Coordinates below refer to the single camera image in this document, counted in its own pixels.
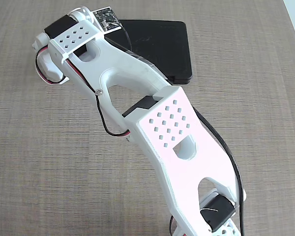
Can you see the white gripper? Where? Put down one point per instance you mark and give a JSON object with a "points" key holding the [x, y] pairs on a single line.
{"points": [[47, 70]]}

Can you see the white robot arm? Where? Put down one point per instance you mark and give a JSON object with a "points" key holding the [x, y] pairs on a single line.
{"points": [[177, 137]]}

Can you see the black plastic case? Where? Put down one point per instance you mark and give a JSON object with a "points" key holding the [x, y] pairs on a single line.
{"points": [[162, 46]]}

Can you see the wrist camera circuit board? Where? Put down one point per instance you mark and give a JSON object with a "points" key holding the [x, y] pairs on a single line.
{"points": [[107, 19]]}

